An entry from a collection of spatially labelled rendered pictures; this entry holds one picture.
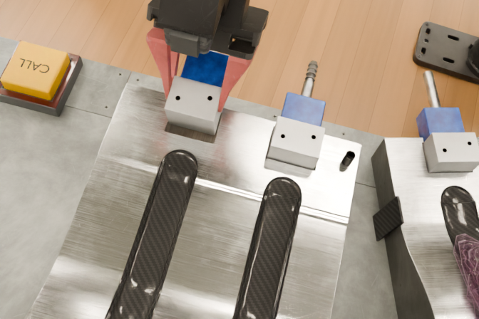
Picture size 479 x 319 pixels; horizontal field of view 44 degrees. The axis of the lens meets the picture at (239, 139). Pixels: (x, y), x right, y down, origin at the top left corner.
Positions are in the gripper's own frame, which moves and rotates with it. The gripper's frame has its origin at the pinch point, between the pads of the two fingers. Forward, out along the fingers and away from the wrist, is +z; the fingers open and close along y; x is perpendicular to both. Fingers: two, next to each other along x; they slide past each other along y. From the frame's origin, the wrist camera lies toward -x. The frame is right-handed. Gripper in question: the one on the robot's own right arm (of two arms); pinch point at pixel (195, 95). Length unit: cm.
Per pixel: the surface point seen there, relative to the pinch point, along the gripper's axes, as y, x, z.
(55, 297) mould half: -6.8, -16.2, 14.4
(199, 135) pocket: 0.6, 3.1, 6.3
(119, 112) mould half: -7.8, 0.7, 4.5
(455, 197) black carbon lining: 29.4, 5.0, 7.1
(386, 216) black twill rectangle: 22.7, 2.7, 10.2
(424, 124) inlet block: 24.9, 10.8, 2.2
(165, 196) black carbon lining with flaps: -0.5, -5.1, 9.2
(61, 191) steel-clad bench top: -13.1, -0.7, 15.8
